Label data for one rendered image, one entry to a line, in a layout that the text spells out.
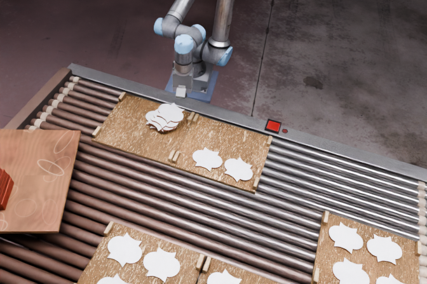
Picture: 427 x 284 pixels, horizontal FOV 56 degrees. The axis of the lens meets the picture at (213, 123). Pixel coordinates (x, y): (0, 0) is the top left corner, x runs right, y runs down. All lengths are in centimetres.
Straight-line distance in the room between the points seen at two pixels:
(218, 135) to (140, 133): 39
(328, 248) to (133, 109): 115
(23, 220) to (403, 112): 325
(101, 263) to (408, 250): 125
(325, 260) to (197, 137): 81
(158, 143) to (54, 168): 49
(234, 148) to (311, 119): 168
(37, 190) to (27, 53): 254
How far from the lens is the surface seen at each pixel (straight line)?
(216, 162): 190
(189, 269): 165
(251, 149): 199
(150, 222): 176
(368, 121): 376
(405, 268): 189
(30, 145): 194
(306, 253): 178
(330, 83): 399
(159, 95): 223
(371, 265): 184
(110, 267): 167
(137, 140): 199
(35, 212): 173
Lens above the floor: 247
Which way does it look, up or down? 48 degrees down
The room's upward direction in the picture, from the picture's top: 7 degrees clockwise
